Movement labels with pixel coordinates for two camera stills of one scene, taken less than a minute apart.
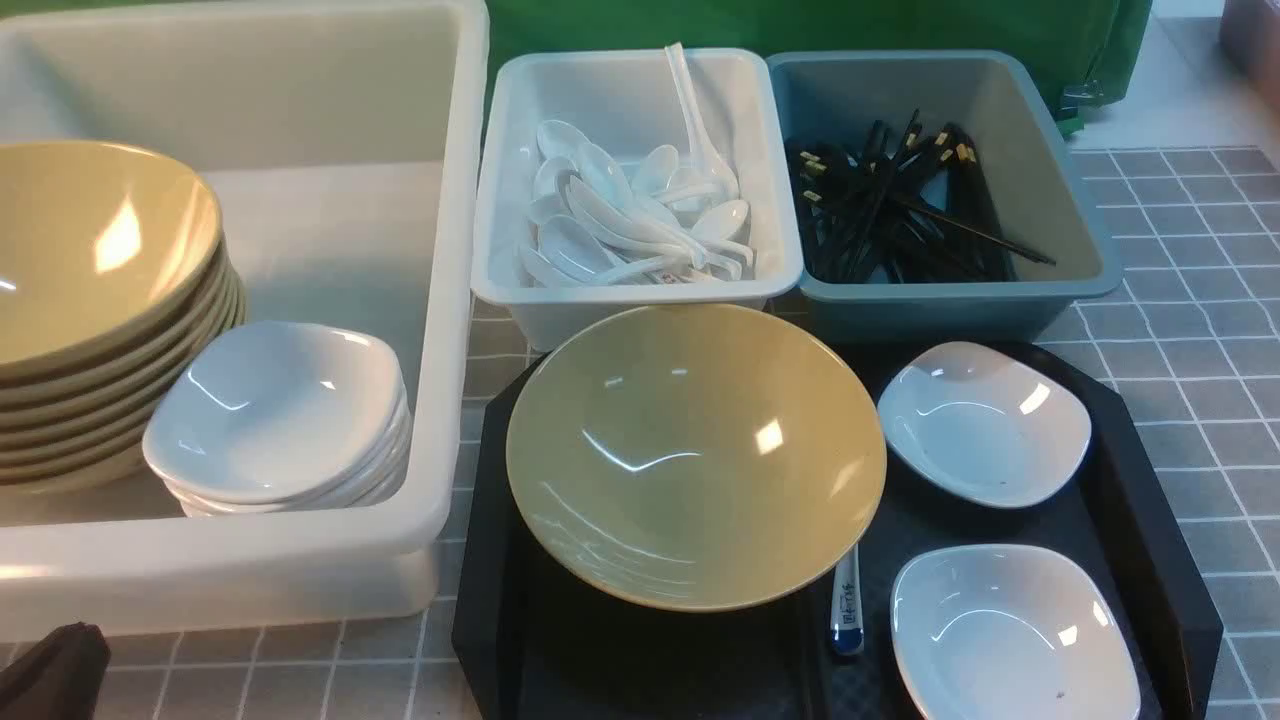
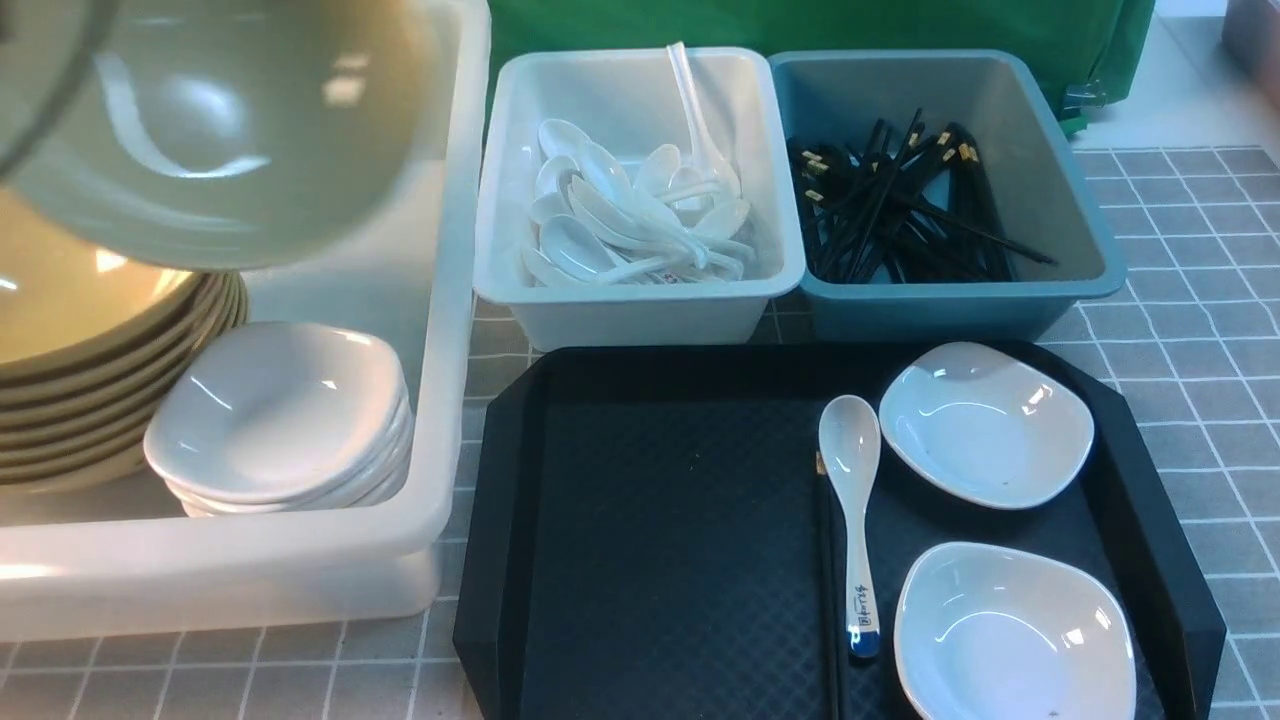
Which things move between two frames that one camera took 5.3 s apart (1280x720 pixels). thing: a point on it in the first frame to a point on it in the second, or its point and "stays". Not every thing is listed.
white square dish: [1012, 632] stays
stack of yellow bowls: [115, 274] stays
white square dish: [984, 423] stays
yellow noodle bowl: [699, 456] to [220, 133]
